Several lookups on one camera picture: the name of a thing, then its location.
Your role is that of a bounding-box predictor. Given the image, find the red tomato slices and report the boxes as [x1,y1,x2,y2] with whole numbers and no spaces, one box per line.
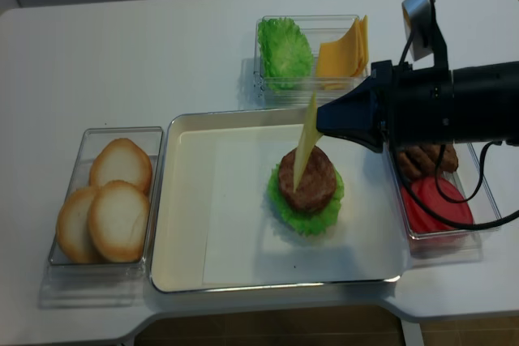
[400,176,474,241]

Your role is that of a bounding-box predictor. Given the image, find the white paper sheet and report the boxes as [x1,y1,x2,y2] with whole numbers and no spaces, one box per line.
[203,141,411,285]

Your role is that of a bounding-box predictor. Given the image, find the clear lettuce cheese container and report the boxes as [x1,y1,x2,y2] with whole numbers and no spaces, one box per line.
[254,15,370,108]

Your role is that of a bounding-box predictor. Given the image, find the yellow cheese slice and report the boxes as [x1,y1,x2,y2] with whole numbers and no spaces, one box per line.
[293,92,322,192]

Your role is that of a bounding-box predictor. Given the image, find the brown patty on lettuce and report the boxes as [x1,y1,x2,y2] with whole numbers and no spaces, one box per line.
[277,146,337,213]

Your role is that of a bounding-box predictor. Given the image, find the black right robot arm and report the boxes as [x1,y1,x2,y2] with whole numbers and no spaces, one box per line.
[316,61,518,152]

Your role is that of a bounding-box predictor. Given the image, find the right brown patty in container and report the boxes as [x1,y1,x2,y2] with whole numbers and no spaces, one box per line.
[440,144,458,173]

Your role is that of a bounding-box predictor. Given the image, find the white metal tray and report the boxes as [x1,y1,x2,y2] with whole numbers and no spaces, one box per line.
[150,109,410,293]

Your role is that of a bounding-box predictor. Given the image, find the stack of cheese slices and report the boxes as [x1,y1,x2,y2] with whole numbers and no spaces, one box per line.
[315,15,369,79]

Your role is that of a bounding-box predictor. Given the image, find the clear plastic bun container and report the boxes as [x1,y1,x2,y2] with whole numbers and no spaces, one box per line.
[39,126,163,309]

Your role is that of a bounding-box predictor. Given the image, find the front left bun half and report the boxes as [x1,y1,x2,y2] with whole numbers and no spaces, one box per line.
[55,186,102,263]

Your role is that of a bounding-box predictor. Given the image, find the bun half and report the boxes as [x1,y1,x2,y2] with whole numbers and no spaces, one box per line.
[55,186,102,263]
[88,180,150,263]
[88,138,152,195]

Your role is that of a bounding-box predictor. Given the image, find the lettuce leaf under patty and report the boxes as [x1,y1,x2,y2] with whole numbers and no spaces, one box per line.
[267,163,345,237]

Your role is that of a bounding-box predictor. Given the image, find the front right bun half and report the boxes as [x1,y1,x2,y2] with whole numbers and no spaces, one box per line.
[88,180,150,263]

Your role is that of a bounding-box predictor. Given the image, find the back bun half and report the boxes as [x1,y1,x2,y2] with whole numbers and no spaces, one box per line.
[88,138,152,195]

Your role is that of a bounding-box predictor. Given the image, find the green lettuce leaf in container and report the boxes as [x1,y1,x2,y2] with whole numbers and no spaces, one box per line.
[258,17,314,91]

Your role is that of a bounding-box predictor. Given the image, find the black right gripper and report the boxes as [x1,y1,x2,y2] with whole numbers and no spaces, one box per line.
[316,60,457,153]

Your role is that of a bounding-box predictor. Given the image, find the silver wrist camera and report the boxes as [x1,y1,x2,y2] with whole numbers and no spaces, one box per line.
[401,0,433,61]

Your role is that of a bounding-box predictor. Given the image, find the clear patty tomato container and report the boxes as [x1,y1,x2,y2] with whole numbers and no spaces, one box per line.
[384,143,501,267]

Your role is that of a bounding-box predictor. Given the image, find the black camera cable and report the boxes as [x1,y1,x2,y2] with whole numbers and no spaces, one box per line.
[399,29,519,230]

